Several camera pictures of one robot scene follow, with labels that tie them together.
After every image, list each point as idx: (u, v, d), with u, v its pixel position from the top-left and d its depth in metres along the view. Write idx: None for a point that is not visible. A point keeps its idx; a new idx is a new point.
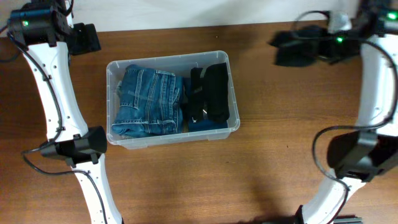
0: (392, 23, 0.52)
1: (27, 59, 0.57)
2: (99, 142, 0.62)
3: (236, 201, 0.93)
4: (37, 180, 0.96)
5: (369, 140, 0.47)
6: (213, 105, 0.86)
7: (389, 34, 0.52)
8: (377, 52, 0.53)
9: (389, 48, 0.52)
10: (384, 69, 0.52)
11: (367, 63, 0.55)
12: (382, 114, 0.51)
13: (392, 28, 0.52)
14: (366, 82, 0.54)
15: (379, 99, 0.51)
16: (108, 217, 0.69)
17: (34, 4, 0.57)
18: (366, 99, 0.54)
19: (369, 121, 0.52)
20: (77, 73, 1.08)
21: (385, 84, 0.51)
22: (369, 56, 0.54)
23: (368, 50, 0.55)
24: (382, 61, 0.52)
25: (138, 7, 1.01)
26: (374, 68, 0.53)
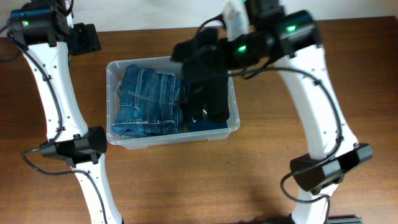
0: (295, 35, 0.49)
1: (27, 59, 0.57)
2: (99, 142, 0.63)
3: (236, 201, 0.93)
4: (37, 180, 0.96)
5: (331, 170, 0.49)
6: (213, 105, 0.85)
7: (298, 51, 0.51)
8: (293, 74, 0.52)
9: (304, 66, 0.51)
10: (311, 91, 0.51)
11: (293, 87, 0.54)
12: (330, 136, 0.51)
13: (294, 41, 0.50)
14: (302, 109, 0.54)
15: (322, 124, 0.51)
16: (108, 217, 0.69)
17: (34, 4, 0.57)
18: (311, 128, 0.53)
19: (323, 149, 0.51)
20: (77, 73, 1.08)
21: (319, 107, 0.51)
22: (292, 83, 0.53)
23: (286, 73, 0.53)
24: (305, 83, 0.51)
25: (138, 7, 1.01)
26: (302, 95, 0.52)
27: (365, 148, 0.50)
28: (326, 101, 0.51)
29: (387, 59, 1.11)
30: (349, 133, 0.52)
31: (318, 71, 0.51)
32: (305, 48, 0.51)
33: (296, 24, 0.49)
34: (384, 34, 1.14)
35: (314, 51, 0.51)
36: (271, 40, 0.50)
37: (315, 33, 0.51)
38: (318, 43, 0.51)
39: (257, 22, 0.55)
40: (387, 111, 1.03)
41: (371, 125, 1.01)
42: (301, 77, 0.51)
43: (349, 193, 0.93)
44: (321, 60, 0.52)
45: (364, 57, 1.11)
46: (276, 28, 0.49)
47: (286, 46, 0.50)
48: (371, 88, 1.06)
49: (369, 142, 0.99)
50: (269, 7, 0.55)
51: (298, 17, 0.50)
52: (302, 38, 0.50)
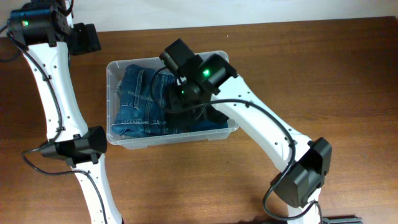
0: (214, 77, 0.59)
1: (27, 59, 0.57)
2: (98, 142, 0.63)
3: (235, 201, 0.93)
4: (37, 179, 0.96)
5: (298, 175, 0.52)
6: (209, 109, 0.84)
7: (220, 88, 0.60)
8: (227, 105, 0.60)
9: (231, 96, 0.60)
10: (247, 115, 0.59)
11: (234, 116, 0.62)
12: (281, 144, 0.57)
13: (212, 81, 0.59)
14: (251, 132, 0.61)
15: (270, 137, 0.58)
16: (108, 217, 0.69)
17: (34, 4, 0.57)
18: (264, 145, 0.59)
19: (282, 158, 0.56)
20: (77, 73, 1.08)
21: (260, 126, 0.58)
22: (231, 112, 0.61)
23: (222, 106, 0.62)
24: (240, 109, 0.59)
25: (138, 7, 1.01)
26: (242, 120, 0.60)
27: (320, 142, 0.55)
28: (263, 117, 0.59)
29: (387, 59, 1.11)
30: (298, 135, 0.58)
31: (244, 95, 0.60)
32: (226, 81, 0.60)
33: (210, 68, 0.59)
34: (384, 34, 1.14)
35: (234, 80, 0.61)
36: (197, 88, 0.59)
37: (229, 68, 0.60)
38: (234, 74, 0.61)
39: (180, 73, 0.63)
40: (386, 111, 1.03)
41: (371, 125, 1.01)
42: (234, 105, 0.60)
43: (349, 193, 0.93)
44: (243, 86, 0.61)
45: (364, 57, 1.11)
46: (197, 78, 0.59)
47: (209, 88, 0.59)
48: (371, 88, 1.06)
49: (369, 142, 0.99)
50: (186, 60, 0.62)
51: (209, 62, 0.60)
52: (219, 78, 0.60)
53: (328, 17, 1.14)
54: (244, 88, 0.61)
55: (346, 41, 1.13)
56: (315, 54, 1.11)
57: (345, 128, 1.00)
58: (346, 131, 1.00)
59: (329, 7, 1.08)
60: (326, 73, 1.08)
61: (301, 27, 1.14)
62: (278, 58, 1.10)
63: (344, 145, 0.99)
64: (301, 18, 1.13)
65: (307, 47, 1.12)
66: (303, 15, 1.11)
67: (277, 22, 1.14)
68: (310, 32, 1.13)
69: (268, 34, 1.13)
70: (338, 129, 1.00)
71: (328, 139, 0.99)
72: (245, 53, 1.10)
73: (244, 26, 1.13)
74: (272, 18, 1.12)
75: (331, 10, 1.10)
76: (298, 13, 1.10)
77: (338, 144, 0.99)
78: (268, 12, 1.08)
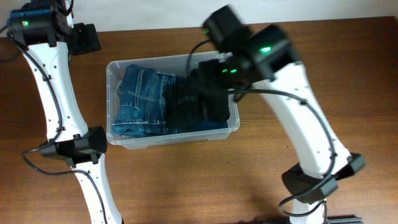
0: (272, 55, 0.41)
1: (27, 59, 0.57)
2: (99, 142, 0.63)
3: (236, 201, 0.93)
4: (37, 179, 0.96)
5: (329, 189, 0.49)
6: (212, 106, 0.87)
7: (277, 73, 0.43)
8: (276, 98, 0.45)
9: (286, 88, 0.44)
10: (298, 114, 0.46)
11: (277, 108, 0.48)
12: (323, 154, 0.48)
13: (272, 59, 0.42)
14: (291, 129, 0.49)
15: (314, 145, 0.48)
16: (108, 217, 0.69)
17: (34, 4, 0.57)
18: (302, 147, 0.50)
19: (317, 167, 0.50)
20: (77, 73, 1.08)
21: (310, 130, 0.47)
22: (273, 102, 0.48)
23: (268, 95, 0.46)
24: (290, 106, 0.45)
25: (138, 7, 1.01)
26: (287, 116, 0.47)
27: (359, 160, 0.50)
28: (314, 120, 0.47)
29: (387, 59, 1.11)
30: (341, 147, 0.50)
31: (301, 89, 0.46)
32: (283, 68, 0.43)
33: (270, 42, 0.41)
34: (384, 35, 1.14)
35: (294, 68, 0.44)
36: (247, 64, 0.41)
37: (291, 49, 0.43)
38: (296, 59, 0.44)
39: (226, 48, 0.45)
40: (387, 111, 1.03)
41: (371, 125, 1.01)
42: (286, 99, 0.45)
43: (349, 193, 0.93)
44: (301, 77, 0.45)
45: (364, 57, 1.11)
46: (251, 51, 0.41)
47: (265, 70, 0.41)
48: (371, 88, 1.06)
49: (369, 142, 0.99)
50: (232, 26, 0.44)
51: (267, 34, 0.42)
52: (278, 57, 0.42)
53: (328, 18, 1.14)
54: (301, 79, 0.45)
55: (346, 41, 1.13)
56: (315, 54, 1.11)
57: (344, 127, 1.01)
58: (346, 131, 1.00)
59: (330, 7, 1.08)
60: (326, 73, 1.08)
61: (301, 27, 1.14)
62: None
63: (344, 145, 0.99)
64: (301, 18, 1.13)
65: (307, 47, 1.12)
66: (303, 15, 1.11)
67: (277, 22, 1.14)
68: (310, 32, 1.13)
69: None
70: (338, 129, 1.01)
71: None
72: None
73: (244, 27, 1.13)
74: (272, 18, 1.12)
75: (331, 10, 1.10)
76: (299, 13, 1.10)
77: None
78: (268, 13, 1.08)
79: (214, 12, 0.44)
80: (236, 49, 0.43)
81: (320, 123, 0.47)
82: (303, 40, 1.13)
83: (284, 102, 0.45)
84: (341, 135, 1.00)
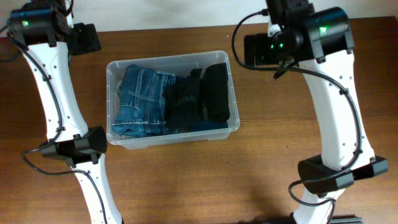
0: (327, 37, 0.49)
1: (27, 59, 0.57)
2: (99, 142, 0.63)
3: (236, 201, 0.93)
4: (37, 180, 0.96)
5: (344, 182, 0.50)
6: (212, 105, 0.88)
7: (328, 56, 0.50)
8: (320, 81, 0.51)
9: (331, 73, 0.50)
10: (335, 101, 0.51)
11: (317, 93, 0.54)
12: (348, 147, 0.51)
13: (323, 41, 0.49)
14: (323, 117, 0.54)
15: (342, 135, 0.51)
16: (108, 217, 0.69)
17: (34, 4, 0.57)
18: (329, 137, 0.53)
19: (337, 158, 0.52)
20: (78, 73, 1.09)
21: (341, 119, 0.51)
22: (315, 86, 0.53)
23: (313, 78, 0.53)
24: (331, 91, 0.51)
25: (138, 7, 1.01)
26: (323, 101, 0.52)
27: (382, 162, 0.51)
28: (349, 111, 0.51)
29: (388, 58, 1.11)
30: (367, 146, 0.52)
31: (346, 79, 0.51)
32: (336, 53, 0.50)
33: (328, 25, 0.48)
34: (385, 34, 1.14)
35: (346, 56, 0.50)
36: (300, 39, 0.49)
37: (347, 37, 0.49)
38: (349, 48, 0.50)
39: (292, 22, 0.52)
40: (386, 111, 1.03)
41: (371, 125, 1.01)
42: (328, 84, 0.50)
43: (349, 193, 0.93)
44: (351, 69, 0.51)
45: (364, 57, 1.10)
46: (308, 30, 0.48)
47: (316, 48, 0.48)
48: (372, 88, 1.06)
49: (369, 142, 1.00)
50: (296, 5, 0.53)
51: (327, 16, 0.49)
52: (332, 39, 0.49)
53: None
54: (349, 71, 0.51)
55: None
56: None
57: None
58: None
59: None
60: None
61: None
62: None
63: None
64: None
65: None
66: None
67: None
68: None
69: None
70: None
71: None
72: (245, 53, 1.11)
73: (244, 27, 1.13)
74: None
75: None
76: None
77: None
78: None
79: None
80: (297, 24, 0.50)
81: (356, 116, 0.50)
82: None
83: (326, 86, 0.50)
84: None
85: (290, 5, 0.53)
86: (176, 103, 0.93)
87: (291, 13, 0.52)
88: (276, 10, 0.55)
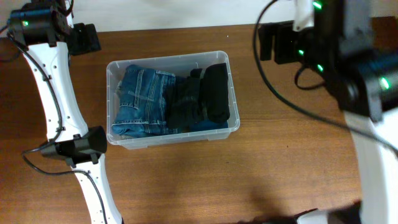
0: (386, 92, 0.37)
1: (27, 59, 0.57)
2: (99, 142, 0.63)
3: (236, 201, 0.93)
4: (38, 180, 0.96)
5: None
6: (212, 105, 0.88)
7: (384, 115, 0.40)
8: (372, 143, 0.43)
9: (389, 137, 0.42)
10: (389, 165, 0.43)
11: (365, 152, 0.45)
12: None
13: (379, 97, 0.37)
14: (371, 175, 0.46)
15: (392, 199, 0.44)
16: (108, 217, 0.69)
17: (34, 4, 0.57)
18: (375, 197, 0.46)
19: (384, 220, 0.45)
20: (77, 73, 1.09)
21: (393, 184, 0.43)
22: (364, 144, 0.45)
23: (364, 137, 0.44)
24: (385, 155, 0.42)
25: (138, 7, 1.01)
26: (374, 160, 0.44)
27: None
28: None
29: None
30: None
31: None
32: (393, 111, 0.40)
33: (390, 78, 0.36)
34: None
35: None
36: (353, 93, 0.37)
37: None
38: None
39: (343, 59, 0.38)
40: None
41: None
42: (382, 147, 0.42)
43: None
44: None
45: None
46: (367, 84, 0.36)
47: (364, 102, 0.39)
48: None
49: None
50: (355, 32, 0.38)
51: (389, 63, 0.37)
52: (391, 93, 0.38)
53: None
54: None
55: None
56: None
57: None
58: None
59: None
60: None
61: None
62: None
63: None
64: None
65: None
66: None
67: None
68: None
69: None
70: None
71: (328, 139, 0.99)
72: None
73: (244, 27, 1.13)
74: None
75: None
76: None
77: None
78: None
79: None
80: (354, 67, 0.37)
81: None
82: None
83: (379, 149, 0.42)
84: None
85: (347, 33, 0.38)
86: (176, 103, 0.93)
87: (347, 45, 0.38)
88: (323, 28, 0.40)
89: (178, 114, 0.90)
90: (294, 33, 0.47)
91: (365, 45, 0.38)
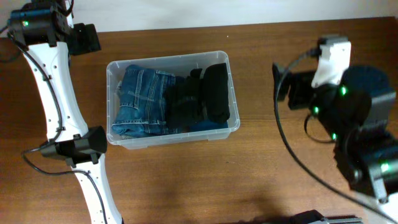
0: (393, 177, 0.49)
1: (27, 59, 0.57)
2: (99, 142, 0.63)
3: (236, 201, 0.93)
4: (38, 179, 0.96)
5: None
6: (212, 106, 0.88)
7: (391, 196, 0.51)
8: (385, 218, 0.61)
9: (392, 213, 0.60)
10: None
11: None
12: None
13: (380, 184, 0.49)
14: None
15: None
16: (108, 217, 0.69)
17: (34, 4, 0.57)
18: None
19: None
20: (78, 73, 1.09)
21: None
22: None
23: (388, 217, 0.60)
24: None
25: (138, 7, 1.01)
26: None
27: None
28: None
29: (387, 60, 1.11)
30: None
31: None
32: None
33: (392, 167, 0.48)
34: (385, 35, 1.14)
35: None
36: (359, 174, 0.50)
37: None
38: None
39: (356, 142, 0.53)
40: None
41: None
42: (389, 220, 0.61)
43: None
44: None
45: None
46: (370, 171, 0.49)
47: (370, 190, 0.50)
48: None
49: None
50: (372, 124, 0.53)
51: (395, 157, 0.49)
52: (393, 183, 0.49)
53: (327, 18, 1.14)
54: None
55: None
56: None
57: None
58: None
59: (330, 7, 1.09)
60: None
61: None
62: None
63: None
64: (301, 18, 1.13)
65: None
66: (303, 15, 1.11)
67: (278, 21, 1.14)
68: None
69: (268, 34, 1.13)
70: None
71: None
72: (245, 54, 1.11)
73: (244, 27, 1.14)
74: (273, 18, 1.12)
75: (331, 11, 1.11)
76: (298, 13, 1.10)
77: None
78: (268, 13, 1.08)
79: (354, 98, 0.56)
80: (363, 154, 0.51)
81: None
82: None
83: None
84: None
85: (366, 127, 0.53)
86: (176, 103, 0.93)
87: (361, 135, 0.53)
88: (323, 102, 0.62)
89: (178, 114, 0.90)
90: (312, 87, 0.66)
91: (376, 133, 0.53)
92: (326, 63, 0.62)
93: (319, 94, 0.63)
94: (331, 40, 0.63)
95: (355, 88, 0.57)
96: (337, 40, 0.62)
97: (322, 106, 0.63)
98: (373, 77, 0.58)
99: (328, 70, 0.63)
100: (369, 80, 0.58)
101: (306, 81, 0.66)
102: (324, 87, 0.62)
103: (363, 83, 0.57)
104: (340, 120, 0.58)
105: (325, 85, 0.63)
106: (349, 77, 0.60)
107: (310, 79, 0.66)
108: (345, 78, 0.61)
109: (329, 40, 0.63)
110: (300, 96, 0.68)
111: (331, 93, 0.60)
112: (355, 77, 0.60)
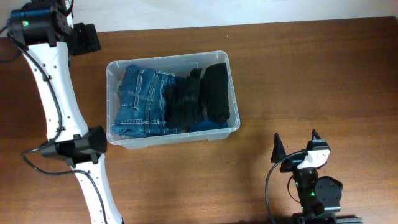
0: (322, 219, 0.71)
1: (27, 59, 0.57)
2: (99, 142, 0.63)
3: (236, 202, 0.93)
4: (38, 180, 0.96)
5: None
6: (212, 105, 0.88)
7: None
8: None
9: None
10: None
11: None
12: None
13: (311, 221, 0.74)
14: None
15: None
16: (108, 217, 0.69)
17: (34, 4, 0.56)
18: None
19: None
20: (78, 73, 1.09)
21: None
22: None
23: None
24: None
25: (138, 7, 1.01)
26: None
27: None
28: None
29: (387, 60, 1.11)
30: None
31: None
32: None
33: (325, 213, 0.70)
34: (384, 35, 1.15)
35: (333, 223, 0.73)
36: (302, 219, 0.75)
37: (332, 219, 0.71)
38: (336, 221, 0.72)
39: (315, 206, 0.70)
40: (386, 111, 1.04)
41: (371, 126, 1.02)
42: None
43: (349, 193, 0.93)
44: None
45: (364, 58, 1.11)
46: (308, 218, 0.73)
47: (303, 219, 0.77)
48: (372, 88, 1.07)
49: (370, 141, 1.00)
50: (325, 198, 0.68)
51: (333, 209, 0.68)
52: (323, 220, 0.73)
53: (326, 17, 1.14)
54: None
55: (345, 41, 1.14)
56: (314, 54, 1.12)
57: (344, 127, 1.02)
58: (346, 131, 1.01)
59: (331, 7, 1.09)
60: (326, 73, 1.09)
61: (300, 27, 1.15)
62: (278, 58, 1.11)
63: (344, 145, 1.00)
64: (300, 18, 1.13)
65: (307, 47, 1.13)
66: (303, 15, 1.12)
67: (278, 22, 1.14)
68: (311, 33, 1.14)
69: (268, 35, 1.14)
70: (336, 128, 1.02)
71: (328, 139, 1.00)
72: (245, 54, 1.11)
73: (244, 27, 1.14)
74: (273, 19, 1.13)
75: (331, 11, 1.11)
76: (299, 13, 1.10)
77: (338, 144, 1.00)
78: (268, 13, 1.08)
79: (319, 185, 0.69)
80: (317, 211, 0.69)
81: None
82: (302, 40, 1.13)
83: None
84: (342, 135, 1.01)
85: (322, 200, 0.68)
86: (176, 104, 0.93)
87: (319, 205, 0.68)
88: (303, 182, 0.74)
89: (178, 114, 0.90)
90: (296, 169, 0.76)
91: (328, 201, 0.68)
92: (306, 164, 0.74)
93: (303, 177, 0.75)
94: (316, 147, 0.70)
95: (320, 196, 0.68)
96: (320, 147, 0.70)
97: (300, 186, 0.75)
98: (334, 182, 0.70)
99: (306, 165, 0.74)
100: (334, 193, 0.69)
101: (293, 165, 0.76)
102: (308, 173, 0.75)
103: (324, 191, 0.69)
104: (305, 201, 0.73)
105: (305, 172, 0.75)
106: (322, 183, 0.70)
107: (295, 162, 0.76)
108: (318, 185, 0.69)
109: (314, 142, 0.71)
110: (288, 168, 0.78)
111: (308, 184, 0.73)
112: (326, 183, 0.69)
